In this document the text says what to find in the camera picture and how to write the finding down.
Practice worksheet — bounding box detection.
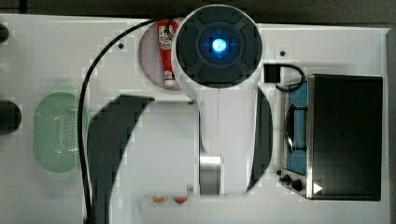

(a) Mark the blue oven door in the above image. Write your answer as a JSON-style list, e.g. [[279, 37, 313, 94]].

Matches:
[[285, 82, 308, 175]]

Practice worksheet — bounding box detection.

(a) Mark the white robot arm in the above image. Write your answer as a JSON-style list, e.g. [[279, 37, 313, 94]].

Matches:
[[88, 5, 273, 195]]

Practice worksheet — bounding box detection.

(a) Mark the black toaster oven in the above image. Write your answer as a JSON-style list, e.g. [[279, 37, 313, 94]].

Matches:
[[279, 75, 383, 202]]

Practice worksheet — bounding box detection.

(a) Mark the grey round plate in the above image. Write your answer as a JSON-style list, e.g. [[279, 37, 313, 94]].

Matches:
[[138, 21, 180, 91]]

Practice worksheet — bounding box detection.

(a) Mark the red round toy fruit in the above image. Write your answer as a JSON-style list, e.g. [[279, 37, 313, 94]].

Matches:
[[174, 195, 188, 204]]

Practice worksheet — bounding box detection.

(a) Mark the red ketchup bottle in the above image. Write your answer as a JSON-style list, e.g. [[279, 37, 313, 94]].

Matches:
[[157, 19, 177, 87]]

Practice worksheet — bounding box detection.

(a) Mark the orange slice toy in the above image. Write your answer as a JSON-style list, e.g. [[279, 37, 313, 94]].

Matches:
[[151, 194, 167, 203]]

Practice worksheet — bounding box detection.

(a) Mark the green perforated colander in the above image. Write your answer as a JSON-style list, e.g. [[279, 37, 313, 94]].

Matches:
[[33, 92, 80, 173]]

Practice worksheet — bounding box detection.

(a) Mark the black cylinder post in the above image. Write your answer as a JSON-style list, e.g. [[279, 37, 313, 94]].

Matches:
[[0, 100, 21, 135], [0, 24, 9, 43]]

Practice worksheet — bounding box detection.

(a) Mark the black cylinder post upper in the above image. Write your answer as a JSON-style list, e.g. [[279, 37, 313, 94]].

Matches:
[[0, 24, 9, 43]]

